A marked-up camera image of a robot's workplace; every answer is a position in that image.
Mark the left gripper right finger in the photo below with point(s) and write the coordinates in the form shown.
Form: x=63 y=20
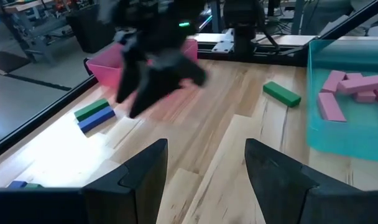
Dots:
x=282 y=189

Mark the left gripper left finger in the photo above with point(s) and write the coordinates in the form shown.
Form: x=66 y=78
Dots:
x=133 y=196

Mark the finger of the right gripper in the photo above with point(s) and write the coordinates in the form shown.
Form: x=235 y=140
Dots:
x=130 y=81
x=164 y=81

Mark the green wooden block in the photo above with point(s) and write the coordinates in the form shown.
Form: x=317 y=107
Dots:
x=280 y=93
x=91 y=109
x=33 y=186

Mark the blue-violet wooden block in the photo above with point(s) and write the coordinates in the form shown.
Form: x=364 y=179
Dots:
x=95 y=119
x=17 y=184

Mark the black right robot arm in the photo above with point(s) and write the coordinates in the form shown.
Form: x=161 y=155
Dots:
x=243 y=37

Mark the pink plastic bin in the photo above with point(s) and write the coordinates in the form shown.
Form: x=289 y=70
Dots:
x=103 y=70

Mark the silver mounting plate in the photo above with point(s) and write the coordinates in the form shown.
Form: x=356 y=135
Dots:
x=224 y=45

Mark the black storage bin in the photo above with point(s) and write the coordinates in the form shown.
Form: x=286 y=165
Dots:
x=89 y=31

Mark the teal plastic bin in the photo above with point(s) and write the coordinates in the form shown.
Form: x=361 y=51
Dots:
x=347 y=140

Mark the grey metal table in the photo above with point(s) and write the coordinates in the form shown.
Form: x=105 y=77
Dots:
x=41 y=49

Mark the dark floor mat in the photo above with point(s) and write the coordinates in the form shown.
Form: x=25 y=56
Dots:
x=7 y=60

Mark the black aluminium table frame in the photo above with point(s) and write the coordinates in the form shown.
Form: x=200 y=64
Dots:
x=36 y=119

